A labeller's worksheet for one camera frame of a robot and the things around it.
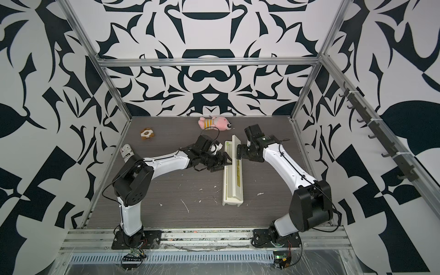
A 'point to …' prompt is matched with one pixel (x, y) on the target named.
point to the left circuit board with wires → (134, 259)
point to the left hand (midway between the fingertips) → (231, 162)
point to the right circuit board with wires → (282, 259)
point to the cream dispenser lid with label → (235, 192)
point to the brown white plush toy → (146, 133)
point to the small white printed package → (126, 152)
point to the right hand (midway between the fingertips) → (245, 152)
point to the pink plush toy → (220, 123)
